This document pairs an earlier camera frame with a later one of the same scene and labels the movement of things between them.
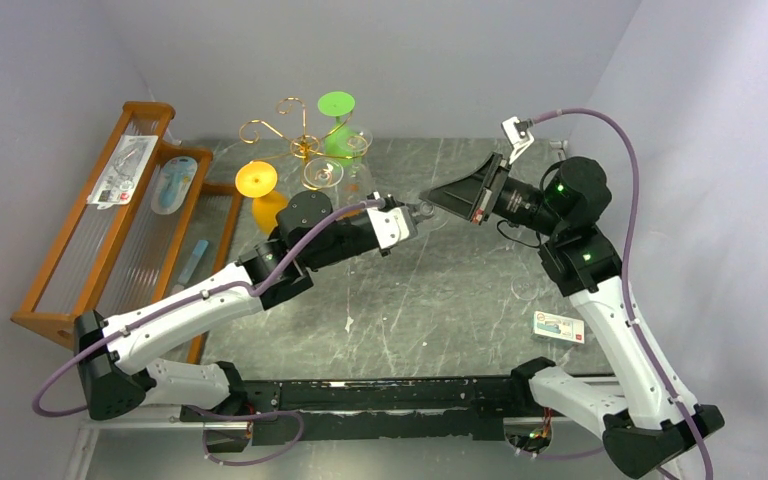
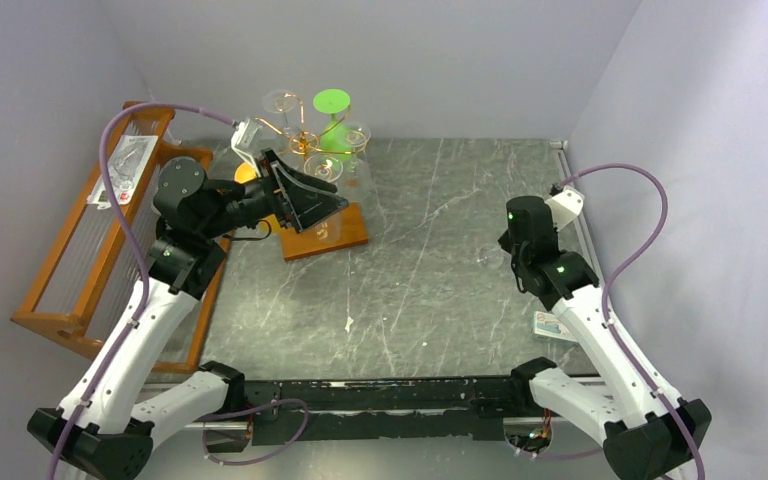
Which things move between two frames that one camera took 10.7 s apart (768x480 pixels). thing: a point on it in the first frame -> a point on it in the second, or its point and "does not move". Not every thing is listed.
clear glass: x=432 y=218 -> x=280 y=101
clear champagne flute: x=324 y=174 does not move
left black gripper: x=416 y=215 -> x=309 y=200
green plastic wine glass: x=338 y=146 does not move
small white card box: x=559 y=328 does not move
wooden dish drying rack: x=141 y=227 does not move
